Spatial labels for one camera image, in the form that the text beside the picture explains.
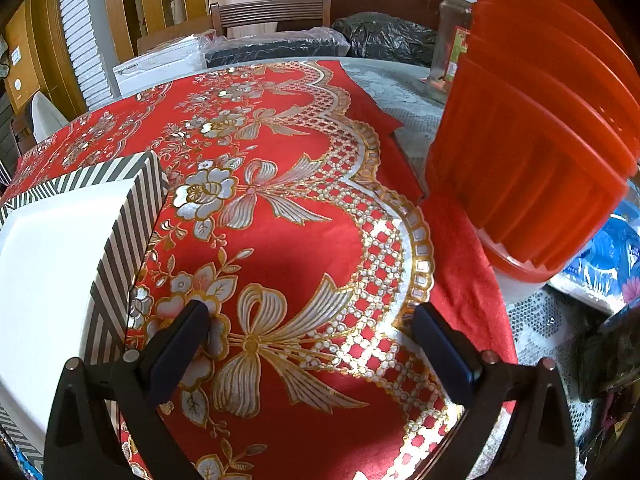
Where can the black plastic bag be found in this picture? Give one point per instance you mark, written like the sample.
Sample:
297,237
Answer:
385,40

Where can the white wrapped package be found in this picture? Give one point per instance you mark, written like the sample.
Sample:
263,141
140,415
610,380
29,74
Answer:
160,65

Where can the stack of orange plastic baskets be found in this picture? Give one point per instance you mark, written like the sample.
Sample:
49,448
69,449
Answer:
525,135

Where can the dark flat wrapped package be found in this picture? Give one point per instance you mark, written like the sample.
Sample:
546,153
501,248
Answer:
275,50

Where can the white orange-rimmed plastic tub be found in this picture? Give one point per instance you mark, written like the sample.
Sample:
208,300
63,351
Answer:
520,280

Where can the red floral tablecloth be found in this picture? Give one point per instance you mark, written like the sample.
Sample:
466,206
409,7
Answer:
300,185

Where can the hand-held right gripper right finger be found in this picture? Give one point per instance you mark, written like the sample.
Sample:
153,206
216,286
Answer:
445,355

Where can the dark crumpled bag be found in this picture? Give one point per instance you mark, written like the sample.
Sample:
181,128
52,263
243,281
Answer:
610,350

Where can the striped cardboard box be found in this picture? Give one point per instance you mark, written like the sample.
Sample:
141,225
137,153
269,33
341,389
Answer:
50,285

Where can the wooden wardrobe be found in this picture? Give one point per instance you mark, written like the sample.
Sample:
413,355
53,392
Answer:
150,0

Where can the white louvered panel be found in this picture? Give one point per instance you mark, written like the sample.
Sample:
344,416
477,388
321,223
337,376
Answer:
82,35

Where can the wooden chair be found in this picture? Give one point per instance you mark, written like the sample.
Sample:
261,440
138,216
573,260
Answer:
270,12

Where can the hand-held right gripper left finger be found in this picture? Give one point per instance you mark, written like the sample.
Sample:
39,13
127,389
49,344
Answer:
175,345

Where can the white wall switch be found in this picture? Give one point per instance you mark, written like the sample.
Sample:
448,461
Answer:
15,55

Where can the blue printed plastic bag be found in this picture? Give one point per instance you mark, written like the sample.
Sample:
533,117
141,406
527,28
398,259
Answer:
600,270

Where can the white plastic chair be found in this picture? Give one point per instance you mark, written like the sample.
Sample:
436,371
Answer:
47,117

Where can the clear glass jar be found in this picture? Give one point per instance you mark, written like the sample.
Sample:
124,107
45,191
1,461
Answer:
447,45

